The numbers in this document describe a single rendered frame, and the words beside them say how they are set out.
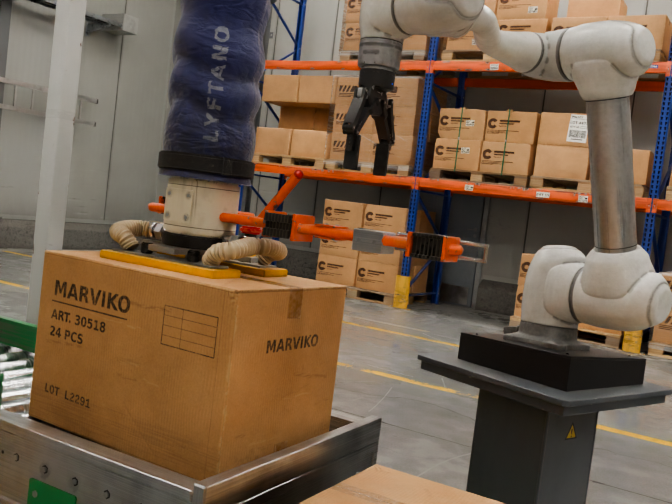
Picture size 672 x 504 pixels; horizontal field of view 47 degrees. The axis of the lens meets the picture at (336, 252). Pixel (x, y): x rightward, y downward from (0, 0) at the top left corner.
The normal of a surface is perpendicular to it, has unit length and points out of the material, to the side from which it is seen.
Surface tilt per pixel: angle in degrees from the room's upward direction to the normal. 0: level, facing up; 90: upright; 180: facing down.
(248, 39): 77
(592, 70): 113
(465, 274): 90
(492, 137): 92
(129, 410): 90
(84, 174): 90
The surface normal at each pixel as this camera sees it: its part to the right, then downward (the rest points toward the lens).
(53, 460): -0.50, -0.01
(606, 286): -0.71, 0.16
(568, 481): 0.62, 0.12
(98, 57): 0.85, 0.13
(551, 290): -0.74, -0.08
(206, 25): -0.11, -0.14
